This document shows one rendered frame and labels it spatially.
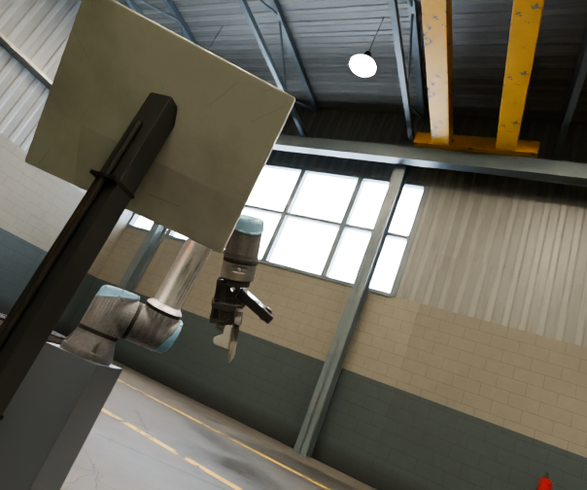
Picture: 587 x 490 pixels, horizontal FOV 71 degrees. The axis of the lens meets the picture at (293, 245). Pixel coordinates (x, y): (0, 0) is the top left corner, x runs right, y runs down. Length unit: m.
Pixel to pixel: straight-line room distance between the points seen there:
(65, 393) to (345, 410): 6.10
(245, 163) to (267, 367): 7.36
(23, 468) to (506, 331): 6.79
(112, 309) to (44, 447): 0.48
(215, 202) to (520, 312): 7.12
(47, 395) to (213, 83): 1.27
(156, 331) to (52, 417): 0.42
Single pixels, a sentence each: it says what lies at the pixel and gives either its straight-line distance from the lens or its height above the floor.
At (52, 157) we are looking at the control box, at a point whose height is 0.94.
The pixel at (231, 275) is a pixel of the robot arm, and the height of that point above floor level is 0.96.
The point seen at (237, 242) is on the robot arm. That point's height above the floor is 1.04.
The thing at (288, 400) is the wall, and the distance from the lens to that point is 7.70.
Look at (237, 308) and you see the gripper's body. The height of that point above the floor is 0.90.
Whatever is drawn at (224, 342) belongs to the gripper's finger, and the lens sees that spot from 1.07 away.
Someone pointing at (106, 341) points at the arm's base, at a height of 0.68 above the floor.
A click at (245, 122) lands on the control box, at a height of 1.10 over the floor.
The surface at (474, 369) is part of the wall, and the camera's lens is 7.32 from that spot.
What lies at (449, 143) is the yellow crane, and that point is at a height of 5.89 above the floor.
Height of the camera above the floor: 0.76
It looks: 19 degrees up
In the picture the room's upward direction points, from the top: 23 degrees clockwise
